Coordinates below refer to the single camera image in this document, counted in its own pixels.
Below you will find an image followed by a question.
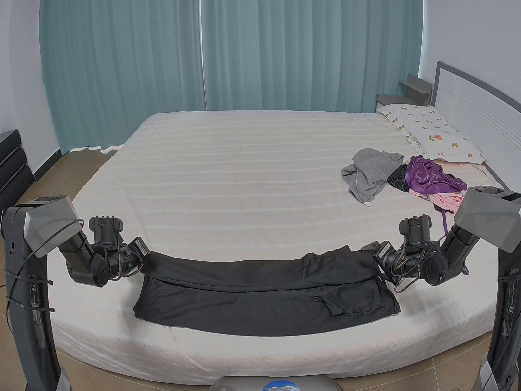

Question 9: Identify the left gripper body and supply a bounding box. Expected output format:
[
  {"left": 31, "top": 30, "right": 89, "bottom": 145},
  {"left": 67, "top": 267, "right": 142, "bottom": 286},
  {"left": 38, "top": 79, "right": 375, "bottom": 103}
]
[{"left": 132, "top": 238, "right": 152, "bottom": 264}]

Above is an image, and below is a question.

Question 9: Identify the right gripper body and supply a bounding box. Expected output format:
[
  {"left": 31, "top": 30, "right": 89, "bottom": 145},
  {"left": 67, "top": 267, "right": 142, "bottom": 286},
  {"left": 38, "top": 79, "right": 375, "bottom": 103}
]
[{"left": 368, "top": 241, "right": 393, "bottom": 268}]

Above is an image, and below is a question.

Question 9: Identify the black T-shirt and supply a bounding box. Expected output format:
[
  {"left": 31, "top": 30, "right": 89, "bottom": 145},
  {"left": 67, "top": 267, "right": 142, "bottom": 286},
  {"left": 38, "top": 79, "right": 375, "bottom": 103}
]
[{"left": 133, "top": 245, "right": 401, "bottom": 336}]

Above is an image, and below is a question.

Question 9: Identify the bed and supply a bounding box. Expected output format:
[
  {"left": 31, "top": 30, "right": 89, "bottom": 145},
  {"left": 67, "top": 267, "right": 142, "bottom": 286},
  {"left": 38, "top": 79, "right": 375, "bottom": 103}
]
[{"left": 41, "top": 61, "right": 521, "bottom": 384}]

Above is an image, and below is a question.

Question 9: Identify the black shiny garment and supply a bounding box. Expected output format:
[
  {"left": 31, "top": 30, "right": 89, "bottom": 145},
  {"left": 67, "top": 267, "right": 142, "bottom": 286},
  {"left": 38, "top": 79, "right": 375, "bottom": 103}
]
[{"left": 387, "top": 165, "right": 409, "bottom": 192}]

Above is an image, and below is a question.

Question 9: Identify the pink garment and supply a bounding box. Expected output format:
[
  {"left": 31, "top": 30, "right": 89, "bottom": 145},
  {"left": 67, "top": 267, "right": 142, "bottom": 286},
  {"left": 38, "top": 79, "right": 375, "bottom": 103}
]
[{"left": 409, "top": 191, "right": 465, "bottom": 213}]

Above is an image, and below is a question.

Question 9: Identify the grey garment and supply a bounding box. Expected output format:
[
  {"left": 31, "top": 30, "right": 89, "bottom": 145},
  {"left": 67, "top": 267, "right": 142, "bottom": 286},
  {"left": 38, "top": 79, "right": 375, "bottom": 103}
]
[{"left": 341, "top": 148, "right": 404, "bottom": 208}]

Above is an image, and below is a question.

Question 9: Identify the purple garment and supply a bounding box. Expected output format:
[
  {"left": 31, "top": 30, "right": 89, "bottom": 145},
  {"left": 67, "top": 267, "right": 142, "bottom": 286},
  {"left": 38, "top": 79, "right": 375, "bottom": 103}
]
[{"left": 406, "top": 156, "right": 469, "bottom": 235}]

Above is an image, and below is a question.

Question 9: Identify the white printed pillow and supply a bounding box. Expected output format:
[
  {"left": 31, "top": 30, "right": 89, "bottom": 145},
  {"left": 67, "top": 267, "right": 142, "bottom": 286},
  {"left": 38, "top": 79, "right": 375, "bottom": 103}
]
[{"left": 376, "top": 104, "right": 487, "bottom": 165}]

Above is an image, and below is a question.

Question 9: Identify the black chest of drawers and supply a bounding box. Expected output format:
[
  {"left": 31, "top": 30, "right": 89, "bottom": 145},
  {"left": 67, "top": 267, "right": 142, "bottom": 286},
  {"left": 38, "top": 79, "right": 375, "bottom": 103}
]
[{"left": 0, "top": 129, "right": 34, "bottom": 203}]

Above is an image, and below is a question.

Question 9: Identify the grey bedside table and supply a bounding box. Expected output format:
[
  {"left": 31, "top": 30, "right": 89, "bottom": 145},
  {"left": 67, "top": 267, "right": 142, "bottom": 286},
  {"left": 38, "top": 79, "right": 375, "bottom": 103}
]
[{"left": 376, "top": 74, "right": 432, "bottom": 108}]

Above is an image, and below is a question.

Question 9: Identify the blue-green curtain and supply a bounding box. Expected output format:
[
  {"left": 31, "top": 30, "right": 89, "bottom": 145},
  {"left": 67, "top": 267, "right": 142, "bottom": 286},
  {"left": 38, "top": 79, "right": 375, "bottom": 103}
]
[
  {"left": 199, "top": 0, "right": 426, "bottom": 113},
  {"left": 39, "top": 0, "right": 206, "bottom": 156}
]

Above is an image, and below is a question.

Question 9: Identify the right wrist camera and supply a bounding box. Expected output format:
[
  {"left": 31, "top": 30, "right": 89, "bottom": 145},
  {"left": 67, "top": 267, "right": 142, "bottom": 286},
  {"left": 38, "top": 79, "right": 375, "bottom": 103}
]
[{"left": 399, "top": 215, "right": 432, "bottom": 243}]

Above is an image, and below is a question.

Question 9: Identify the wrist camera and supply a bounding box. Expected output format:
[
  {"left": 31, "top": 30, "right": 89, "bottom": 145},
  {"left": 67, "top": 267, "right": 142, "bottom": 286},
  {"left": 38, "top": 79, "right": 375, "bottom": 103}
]
[
  {"left": 89, "top": 216, "right": 123, "bottom": 245},
  {"left": 399, "top": 215, "right": 432, "bottom": 243}
]

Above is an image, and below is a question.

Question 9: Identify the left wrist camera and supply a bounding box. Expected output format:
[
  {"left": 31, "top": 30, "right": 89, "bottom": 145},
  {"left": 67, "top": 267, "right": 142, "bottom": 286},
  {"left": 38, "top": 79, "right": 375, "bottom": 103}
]
[{"left": 89, "top": 216, "right": 123, "bottom": 245}]

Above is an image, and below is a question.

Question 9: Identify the black cable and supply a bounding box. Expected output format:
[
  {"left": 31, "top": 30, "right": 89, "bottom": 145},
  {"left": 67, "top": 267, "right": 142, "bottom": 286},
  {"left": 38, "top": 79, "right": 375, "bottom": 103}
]
[{"left": 6, "top": 218, "right": 84, "bottom": 313}]

